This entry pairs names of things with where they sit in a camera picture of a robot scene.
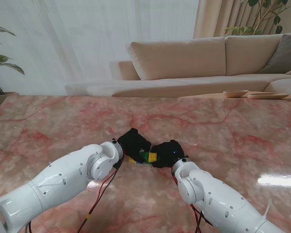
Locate broad leaf potted plant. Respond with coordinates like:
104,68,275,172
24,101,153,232
0,23,25,95

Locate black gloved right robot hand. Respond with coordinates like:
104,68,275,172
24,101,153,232
150,139,185,168

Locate grey plant pot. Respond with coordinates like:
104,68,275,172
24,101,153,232
0,91,19,112

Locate arm red black cables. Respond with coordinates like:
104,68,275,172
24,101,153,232
171,169,213,233
76,161,123,233

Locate grey sofa cushion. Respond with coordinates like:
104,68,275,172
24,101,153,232
258,33,291,74

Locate left arm red black cables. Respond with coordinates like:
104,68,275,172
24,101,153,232
76,161,123,233

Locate right arm red black cables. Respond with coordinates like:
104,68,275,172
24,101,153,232
171,169,213,233

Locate wooden tray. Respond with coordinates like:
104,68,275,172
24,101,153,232
247,92,290,100

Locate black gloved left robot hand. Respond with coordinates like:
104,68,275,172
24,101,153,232
117,128,152,164

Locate white sheer curtain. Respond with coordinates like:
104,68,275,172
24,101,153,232
0,0,200,96

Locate tall green leafy plant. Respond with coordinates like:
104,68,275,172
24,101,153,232
224,0,291,37

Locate beige sofa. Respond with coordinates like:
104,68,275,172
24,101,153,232
65,33,291,98

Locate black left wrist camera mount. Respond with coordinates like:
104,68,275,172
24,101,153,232
111,159,124,171

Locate beige curtain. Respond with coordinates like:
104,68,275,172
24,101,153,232
193,0,291,39

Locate wooden bowl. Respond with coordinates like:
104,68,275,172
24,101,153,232
223,89,249,98

